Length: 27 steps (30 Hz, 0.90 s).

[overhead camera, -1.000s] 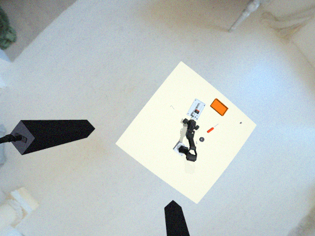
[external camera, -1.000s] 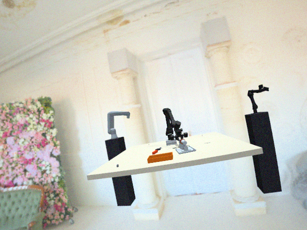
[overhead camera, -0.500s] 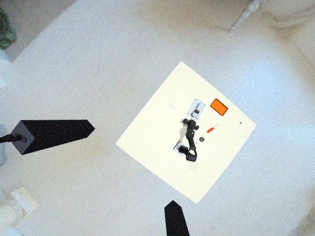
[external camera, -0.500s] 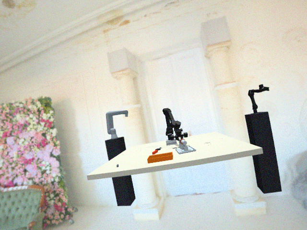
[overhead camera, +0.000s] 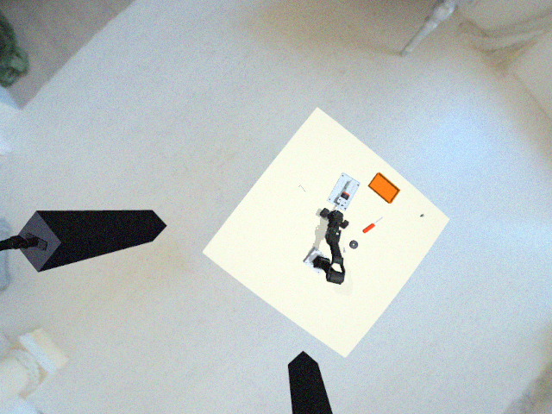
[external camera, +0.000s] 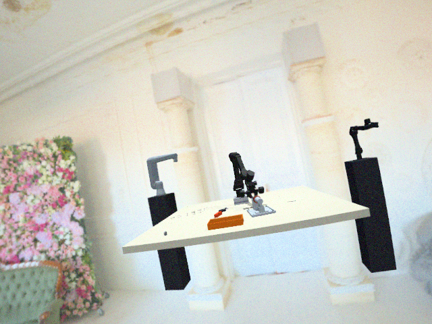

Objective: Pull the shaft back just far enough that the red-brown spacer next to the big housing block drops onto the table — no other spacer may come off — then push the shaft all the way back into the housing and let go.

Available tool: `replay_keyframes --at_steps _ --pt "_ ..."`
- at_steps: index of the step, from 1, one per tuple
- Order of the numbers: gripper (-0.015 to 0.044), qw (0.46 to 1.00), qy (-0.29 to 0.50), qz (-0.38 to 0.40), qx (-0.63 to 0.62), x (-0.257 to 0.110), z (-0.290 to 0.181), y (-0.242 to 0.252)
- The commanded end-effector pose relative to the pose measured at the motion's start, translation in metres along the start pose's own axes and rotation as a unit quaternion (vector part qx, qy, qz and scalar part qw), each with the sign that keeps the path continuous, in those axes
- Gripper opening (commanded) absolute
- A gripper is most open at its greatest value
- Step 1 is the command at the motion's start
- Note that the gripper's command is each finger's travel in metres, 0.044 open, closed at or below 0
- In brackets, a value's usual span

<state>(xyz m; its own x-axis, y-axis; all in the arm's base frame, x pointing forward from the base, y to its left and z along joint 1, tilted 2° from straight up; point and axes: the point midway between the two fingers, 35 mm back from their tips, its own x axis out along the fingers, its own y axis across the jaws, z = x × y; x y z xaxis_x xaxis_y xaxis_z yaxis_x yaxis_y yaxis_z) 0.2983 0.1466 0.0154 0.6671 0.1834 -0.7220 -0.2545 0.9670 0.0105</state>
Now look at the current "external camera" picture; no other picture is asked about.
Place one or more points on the orange rectangular tray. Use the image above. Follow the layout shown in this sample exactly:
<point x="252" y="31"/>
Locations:
<point x="228" y="221"/>

